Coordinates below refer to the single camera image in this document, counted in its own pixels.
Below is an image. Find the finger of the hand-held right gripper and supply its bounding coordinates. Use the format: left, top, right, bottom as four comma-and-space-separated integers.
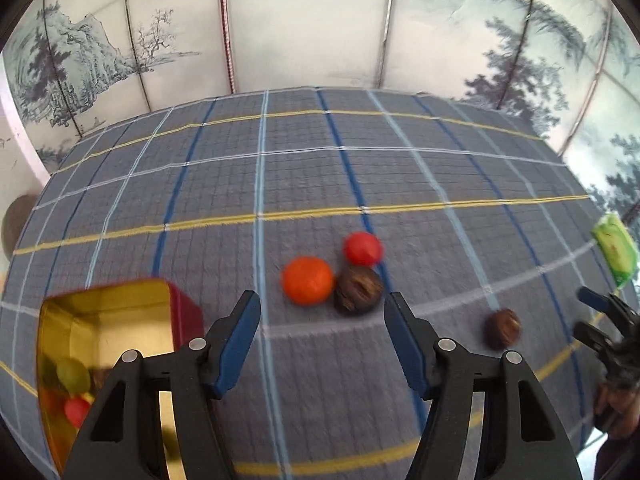
577, 286, 614, 314
572, 321, 610, 357

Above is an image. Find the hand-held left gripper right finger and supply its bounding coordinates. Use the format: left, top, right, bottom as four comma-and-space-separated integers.
383, 291, 585, 480

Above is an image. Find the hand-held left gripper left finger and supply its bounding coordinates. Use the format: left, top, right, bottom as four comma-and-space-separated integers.
62, 290, 262, 480

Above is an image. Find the small tangerine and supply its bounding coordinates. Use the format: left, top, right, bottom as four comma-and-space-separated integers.
281, 256, 335, 306

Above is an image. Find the red and gold tin box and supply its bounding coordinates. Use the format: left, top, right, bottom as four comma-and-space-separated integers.
36, 279, 206, 476

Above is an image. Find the green tomato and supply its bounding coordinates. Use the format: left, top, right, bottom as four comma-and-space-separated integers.
55, 357, 92, 393

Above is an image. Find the red tomato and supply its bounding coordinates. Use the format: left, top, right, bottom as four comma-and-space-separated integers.
343, 231, 385, 267
64, 397, 92, 429

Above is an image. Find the person's right hand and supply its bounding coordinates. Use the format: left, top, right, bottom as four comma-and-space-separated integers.
592, 382, 640, 437

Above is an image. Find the green packet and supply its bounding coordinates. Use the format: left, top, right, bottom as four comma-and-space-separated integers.
591, 212, 640, 289

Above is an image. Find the plaid grey tablecloth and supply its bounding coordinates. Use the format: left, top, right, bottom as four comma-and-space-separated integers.
0, 87, 618, 480

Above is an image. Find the landscape painted folding screen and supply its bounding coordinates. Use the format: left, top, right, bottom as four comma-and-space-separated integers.
2, 0, 640, 281

